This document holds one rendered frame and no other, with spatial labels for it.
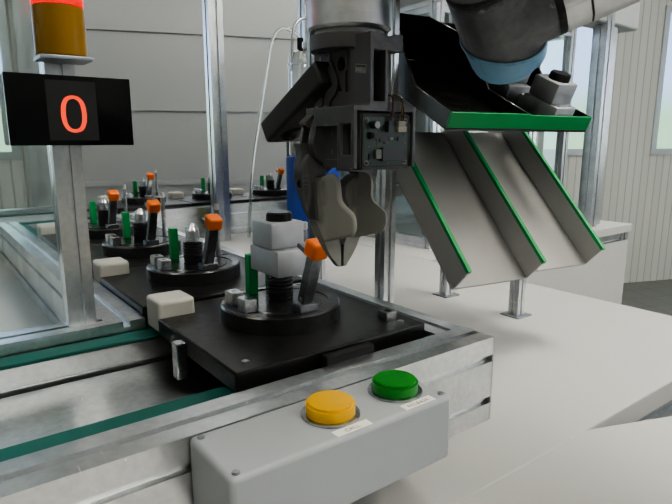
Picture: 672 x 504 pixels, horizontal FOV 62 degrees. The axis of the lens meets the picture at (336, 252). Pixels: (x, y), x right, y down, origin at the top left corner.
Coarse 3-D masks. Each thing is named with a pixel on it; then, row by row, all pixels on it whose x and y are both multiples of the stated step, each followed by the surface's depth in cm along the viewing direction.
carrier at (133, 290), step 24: (192, 240) 84; (96, 264) 86; (120, 264) 87; (168, 264) 81; (192, 264) 85; (216, 264) 82; (240, 264) 94; (120, 288) 79; (144, 288) 79; (168, 288) 79; (192, 288) 79; (216, 288) 79; (240, 288) 79; (144, 312) 70
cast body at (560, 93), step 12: (552, 72) 79; (564, 72) 80; (540, 84) 80; (552, 84) 79; (564, 84) 79; (576, 84) 80; (528, 96) 82; (540, 96) 81; (552, 96) 79; (564, 96) 80; (528, 108) 83; (540, 108) 81; (552, 108) 79; (564, 108) 80
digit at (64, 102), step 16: (48, 80) 56; (64, 80) 57; (48, 96) 56; (64, 96) 57; (80, 96) 58; (48, 112) 57; (64, 112) 57; (80, 112) 58; (96, 112) 59; (64, 128) 58; (80, 128) 59; (96, 128) 60
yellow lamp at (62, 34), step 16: (32, 16) 56; (48, 16) 56; (64, 16) 56; (80, 16) 58; (48, 32) 56; (64, 32) 56; (80, 32) 58; (48, 48) 56; (64, 48) 57; (80, 48) 58
